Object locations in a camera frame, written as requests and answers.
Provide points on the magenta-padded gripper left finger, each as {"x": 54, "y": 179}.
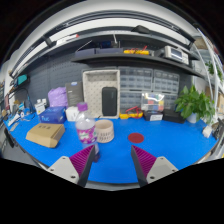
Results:
{"x": 74, "y": 166}

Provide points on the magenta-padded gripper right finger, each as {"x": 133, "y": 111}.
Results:
{"x": 150, "y": 165}

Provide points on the clear purple-capped drink bottle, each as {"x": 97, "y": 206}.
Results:
{"x": 86, "y": 128}

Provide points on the flat round red coaster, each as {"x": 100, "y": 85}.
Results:
{"x": 136, "y": 138}

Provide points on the brown cardboard box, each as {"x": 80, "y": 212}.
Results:
{"x": 45, "y": 135}

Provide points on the black box white label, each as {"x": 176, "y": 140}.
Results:
{"x": 153, "y": 116}

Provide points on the white carton box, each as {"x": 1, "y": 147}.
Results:
{"x": 71, "y": 114}

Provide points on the yellow red hand tool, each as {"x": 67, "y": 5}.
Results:
{"x": 131, "y": 115}

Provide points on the black zip case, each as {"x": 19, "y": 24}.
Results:
{"x": 173, "y": 116}

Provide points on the blue carton box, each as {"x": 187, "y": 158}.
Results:
{"x": 51, "y": 115}

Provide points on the clear organizer box colourful parts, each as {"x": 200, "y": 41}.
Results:
{"x": 152, "y": 101}

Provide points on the small white adapter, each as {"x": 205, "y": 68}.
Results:
{"x": 207, "y": 131}

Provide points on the small white card box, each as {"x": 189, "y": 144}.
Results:
{"x": 40, "y": 107}

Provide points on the purple plastic bag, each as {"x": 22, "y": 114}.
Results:
{"x": 57, "y": 96}

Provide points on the dark grey flat box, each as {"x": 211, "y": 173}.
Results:
{"x": 74, "y": 93}

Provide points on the black rectangular speaker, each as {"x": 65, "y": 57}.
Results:
{"x": 109, "y": 101}

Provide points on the green potted plant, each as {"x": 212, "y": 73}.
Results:
{"x": 193, "y": 103}

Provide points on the white pegboard tray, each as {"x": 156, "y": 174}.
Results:
{"x": 95, "y": 90}

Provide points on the narrow grey drawer cabinet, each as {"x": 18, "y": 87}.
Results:
{"x": 166, "y": 81}

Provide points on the wide grey drawer cabinet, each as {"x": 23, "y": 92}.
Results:
{"x": 135, "y": 80}

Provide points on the teal device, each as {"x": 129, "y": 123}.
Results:
{"x": 22, "y": 79}

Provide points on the dark workbench shelf unit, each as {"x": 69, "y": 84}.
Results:
{"x": 133, "y": 58}

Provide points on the white metal rack unit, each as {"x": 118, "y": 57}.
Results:
{"x": 210, "y": 68}

